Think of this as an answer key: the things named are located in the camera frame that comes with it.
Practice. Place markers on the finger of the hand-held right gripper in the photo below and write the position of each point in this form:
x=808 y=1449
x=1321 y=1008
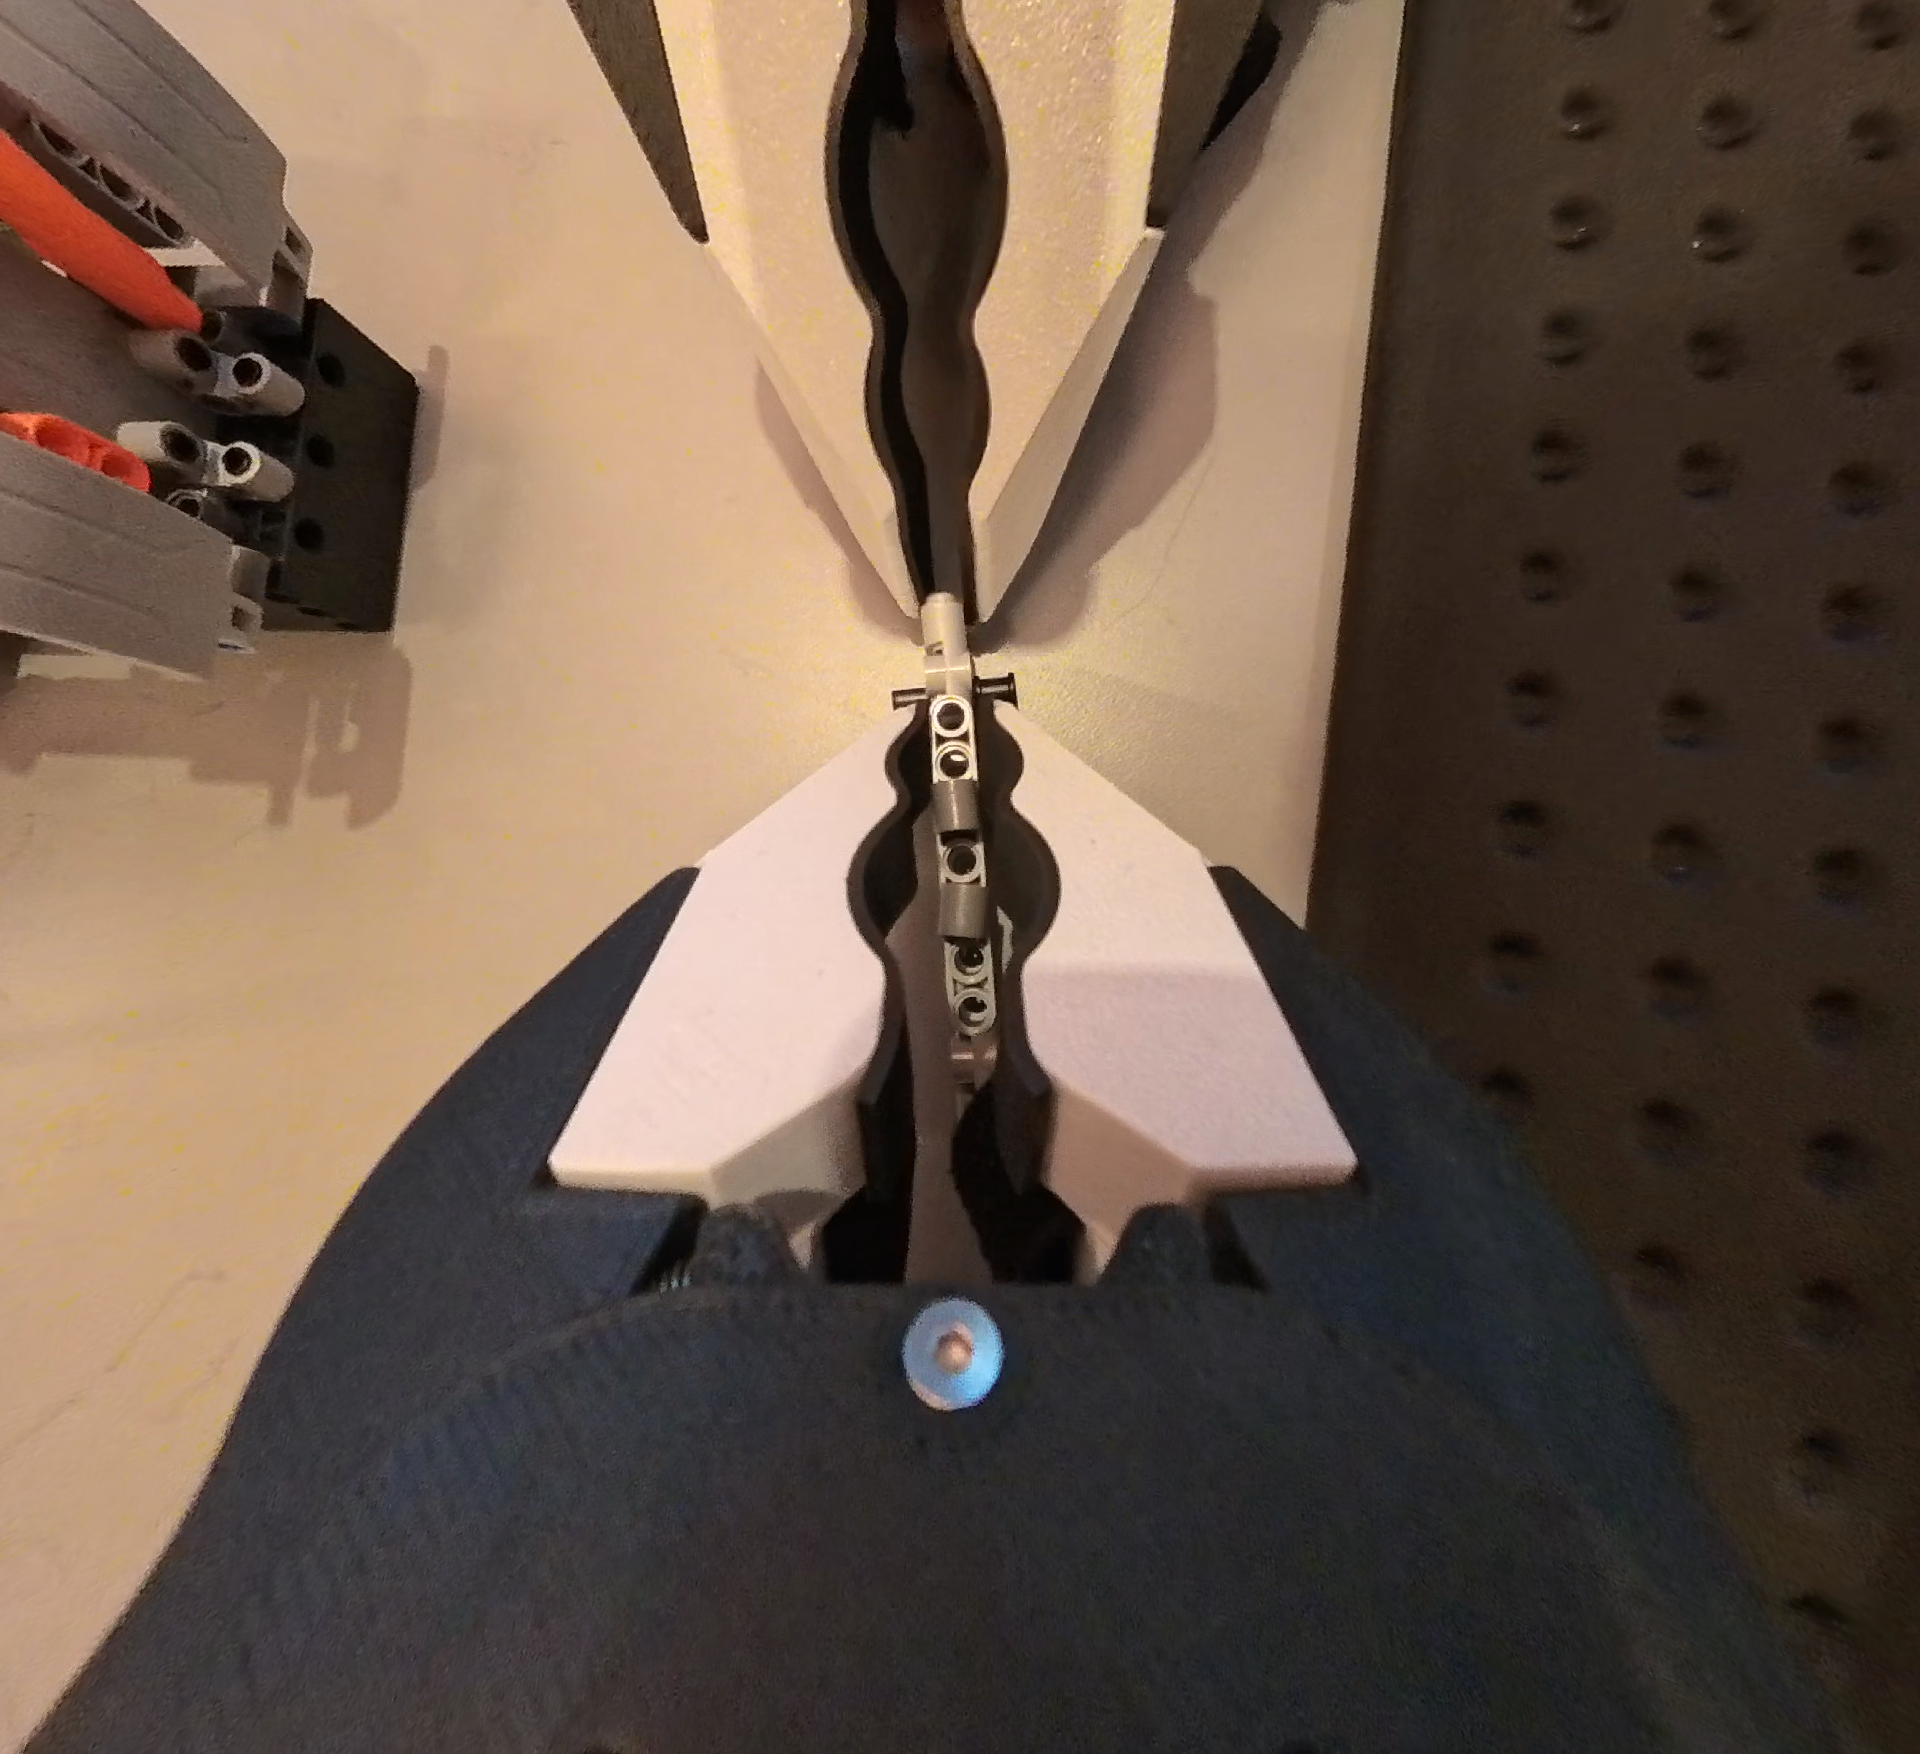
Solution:
x=1079 y=103
x=750 y=103

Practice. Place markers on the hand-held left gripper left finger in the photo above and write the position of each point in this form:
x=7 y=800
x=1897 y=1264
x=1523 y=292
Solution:
x=721 y=1019

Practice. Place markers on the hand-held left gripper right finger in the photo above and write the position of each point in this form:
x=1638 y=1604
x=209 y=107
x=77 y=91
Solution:
x=1170 y=1019

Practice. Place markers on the dark grey toy-brick beam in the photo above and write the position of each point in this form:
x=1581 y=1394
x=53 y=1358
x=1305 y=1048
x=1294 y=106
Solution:
x=960 y=870

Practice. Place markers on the light grey toy-brick connector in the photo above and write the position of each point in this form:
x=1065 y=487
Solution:
x=944 y=644

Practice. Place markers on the black perforated foam mat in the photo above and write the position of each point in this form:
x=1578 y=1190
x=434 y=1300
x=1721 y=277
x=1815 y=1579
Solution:
x=1650 y=735

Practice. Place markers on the grey and orange toy-brick vehicle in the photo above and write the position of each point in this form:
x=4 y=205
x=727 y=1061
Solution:
x=105 y=465

